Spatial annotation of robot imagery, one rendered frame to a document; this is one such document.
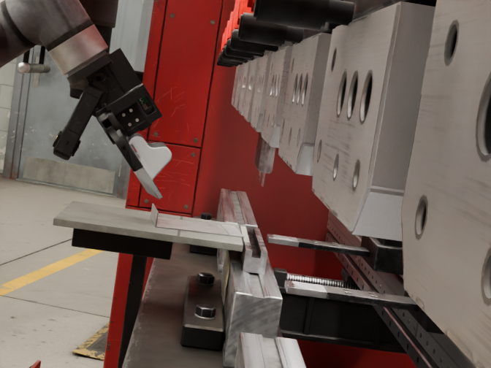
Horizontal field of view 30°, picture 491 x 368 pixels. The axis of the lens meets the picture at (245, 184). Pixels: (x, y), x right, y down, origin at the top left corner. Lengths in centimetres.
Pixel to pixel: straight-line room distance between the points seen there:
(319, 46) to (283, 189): 173
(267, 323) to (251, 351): 25
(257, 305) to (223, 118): 111
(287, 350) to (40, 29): 61
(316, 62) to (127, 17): 809
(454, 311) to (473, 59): 5
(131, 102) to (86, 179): 741
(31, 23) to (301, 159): 84
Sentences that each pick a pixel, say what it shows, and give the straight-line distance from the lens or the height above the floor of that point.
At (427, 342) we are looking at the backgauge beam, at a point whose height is 93.
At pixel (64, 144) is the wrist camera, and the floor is 110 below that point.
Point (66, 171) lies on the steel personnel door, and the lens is 876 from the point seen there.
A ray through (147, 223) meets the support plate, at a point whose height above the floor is 100.
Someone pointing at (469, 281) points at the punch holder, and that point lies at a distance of 18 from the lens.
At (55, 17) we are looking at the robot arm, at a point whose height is 127.
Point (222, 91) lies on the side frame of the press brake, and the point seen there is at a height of 119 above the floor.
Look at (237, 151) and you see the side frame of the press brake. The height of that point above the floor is 106.
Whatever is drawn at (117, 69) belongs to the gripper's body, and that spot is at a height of 121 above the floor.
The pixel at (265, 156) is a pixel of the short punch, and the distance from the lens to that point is 130.
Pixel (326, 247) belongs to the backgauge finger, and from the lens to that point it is 135.
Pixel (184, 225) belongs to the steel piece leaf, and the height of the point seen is 100.
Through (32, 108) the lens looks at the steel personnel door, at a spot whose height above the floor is 69.
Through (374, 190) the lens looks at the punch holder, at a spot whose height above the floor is 119.
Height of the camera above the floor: 122
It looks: 6 degrees down
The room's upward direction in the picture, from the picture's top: 9 degrees clockwise
